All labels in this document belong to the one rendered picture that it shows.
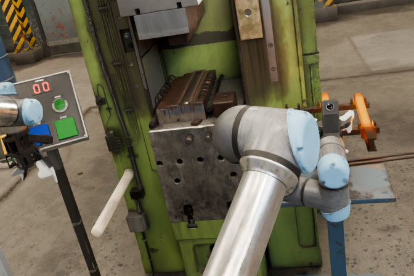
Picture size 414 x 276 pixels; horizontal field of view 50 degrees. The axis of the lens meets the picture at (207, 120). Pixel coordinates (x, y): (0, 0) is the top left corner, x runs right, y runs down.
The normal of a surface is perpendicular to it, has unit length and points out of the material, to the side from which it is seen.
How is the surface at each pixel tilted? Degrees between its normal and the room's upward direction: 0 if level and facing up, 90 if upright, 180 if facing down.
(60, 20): 90
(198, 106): 90
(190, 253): 90
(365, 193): 0
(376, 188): 0
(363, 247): 0
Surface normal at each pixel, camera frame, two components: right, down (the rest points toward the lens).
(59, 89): 0.17, -0.17
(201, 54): -0.13, 0.41
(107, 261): -0.17, -0.91
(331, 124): -0.22, -0.14
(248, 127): -0.57, -0.24
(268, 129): -0.45, -0.54
